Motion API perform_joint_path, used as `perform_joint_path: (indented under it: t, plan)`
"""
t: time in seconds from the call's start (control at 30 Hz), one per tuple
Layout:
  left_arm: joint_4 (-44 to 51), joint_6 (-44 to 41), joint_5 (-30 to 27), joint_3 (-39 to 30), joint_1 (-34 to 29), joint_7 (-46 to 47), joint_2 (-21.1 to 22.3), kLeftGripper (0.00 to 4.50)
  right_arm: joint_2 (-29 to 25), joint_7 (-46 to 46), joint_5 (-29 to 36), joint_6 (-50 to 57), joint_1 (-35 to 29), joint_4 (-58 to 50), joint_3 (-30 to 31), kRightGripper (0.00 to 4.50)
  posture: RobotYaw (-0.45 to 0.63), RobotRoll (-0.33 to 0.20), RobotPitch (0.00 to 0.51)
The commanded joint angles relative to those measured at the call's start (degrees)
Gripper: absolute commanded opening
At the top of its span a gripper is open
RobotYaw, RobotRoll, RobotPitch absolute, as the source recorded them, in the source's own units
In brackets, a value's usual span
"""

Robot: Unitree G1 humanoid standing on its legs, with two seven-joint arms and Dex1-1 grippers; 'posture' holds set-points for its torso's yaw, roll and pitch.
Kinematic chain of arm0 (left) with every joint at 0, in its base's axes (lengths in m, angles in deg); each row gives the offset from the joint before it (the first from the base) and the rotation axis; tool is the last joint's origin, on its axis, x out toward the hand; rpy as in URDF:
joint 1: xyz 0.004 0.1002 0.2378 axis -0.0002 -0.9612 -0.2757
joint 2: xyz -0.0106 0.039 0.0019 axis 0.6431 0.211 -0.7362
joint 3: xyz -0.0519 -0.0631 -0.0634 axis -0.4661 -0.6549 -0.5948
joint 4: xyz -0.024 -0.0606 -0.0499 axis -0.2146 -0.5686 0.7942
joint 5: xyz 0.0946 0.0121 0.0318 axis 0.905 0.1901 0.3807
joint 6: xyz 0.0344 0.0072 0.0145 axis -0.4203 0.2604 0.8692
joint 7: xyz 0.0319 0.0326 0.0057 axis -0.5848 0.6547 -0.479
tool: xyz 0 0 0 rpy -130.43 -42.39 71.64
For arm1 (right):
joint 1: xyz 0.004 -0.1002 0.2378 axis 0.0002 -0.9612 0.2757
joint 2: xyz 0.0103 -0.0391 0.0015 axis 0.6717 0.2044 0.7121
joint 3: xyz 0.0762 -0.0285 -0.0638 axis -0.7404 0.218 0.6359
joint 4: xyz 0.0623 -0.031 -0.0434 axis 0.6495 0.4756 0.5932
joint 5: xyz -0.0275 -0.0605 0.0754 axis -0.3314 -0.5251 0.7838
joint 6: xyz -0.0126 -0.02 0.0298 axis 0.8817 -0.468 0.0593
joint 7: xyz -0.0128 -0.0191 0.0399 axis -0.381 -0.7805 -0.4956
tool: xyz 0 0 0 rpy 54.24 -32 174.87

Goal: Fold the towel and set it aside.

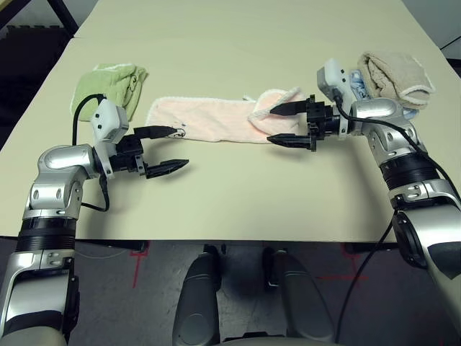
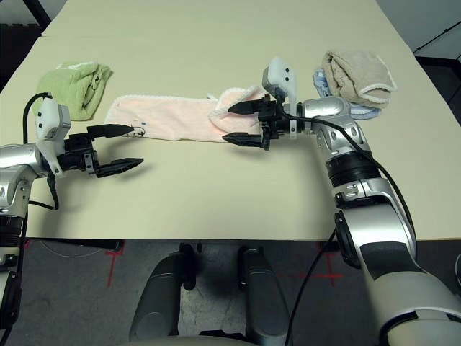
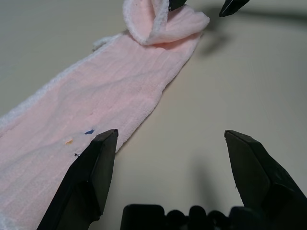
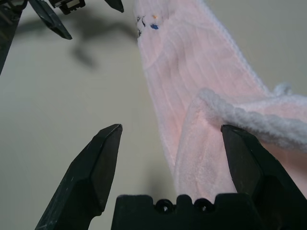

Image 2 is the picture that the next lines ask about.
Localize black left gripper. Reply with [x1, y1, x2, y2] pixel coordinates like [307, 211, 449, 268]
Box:
[57, 123, 145, 179]

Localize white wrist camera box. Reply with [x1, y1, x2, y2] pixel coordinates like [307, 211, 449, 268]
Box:
[261, 56, 299, 140]
[35, 97, 71, 177]

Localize grey robot leg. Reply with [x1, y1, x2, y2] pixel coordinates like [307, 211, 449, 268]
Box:
[128, 250, 201, 342]
[237, 245, 292, 346]

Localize beige side table black legs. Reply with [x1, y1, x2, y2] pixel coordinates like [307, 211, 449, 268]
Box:
[23, 0, 55, 29]

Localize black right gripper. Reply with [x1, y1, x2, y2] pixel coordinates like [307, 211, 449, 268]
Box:
[222, 95, 292, 151]

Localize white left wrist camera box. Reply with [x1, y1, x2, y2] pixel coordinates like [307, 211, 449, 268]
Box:
[35, 97, 71, 177]

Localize black foam floor mat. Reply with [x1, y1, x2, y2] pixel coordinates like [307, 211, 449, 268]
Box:
[0, 23, 44, 91]

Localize green folded towel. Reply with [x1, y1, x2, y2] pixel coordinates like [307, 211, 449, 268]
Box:
[37, 61, 115, 122]

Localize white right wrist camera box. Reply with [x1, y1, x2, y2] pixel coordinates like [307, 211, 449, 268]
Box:
[261, 56, 299, 140]

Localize black left wrist camera cable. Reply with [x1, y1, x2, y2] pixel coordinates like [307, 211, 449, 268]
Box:
[22, 92, 61, 212]

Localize grey robot left leg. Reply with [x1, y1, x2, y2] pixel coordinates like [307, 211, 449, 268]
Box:
[128, 250, 201, 342]

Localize beige folded towel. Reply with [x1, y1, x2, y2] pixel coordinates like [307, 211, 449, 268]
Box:
[321, 50, 398, 109]

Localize pink towel with white trim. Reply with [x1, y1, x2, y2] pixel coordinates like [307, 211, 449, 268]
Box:
[105, 85, 266, 143]

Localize grey robot right leg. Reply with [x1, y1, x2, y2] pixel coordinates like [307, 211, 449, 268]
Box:
[237, 245, 292, 346]

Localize light blue folded towel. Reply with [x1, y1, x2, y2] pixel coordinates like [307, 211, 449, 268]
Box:
[311, 68, 382, 122]

